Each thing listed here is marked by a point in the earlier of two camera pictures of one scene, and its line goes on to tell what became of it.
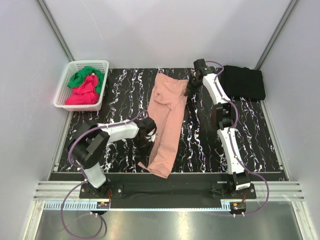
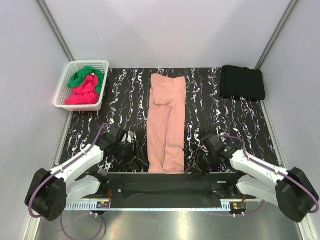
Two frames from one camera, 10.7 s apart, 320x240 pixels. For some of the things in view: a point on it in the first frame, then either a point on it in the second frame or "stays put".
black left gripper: x=143 y=157 to x=129 y=163
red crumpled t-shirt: x=85 y=94 stays put
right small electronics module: x=238 y=207 stays put
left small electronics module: x=103 y=205 stays put
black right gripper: x=189 y=89 to x=206 y=169
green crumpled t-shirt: x=77 y=79 stays put
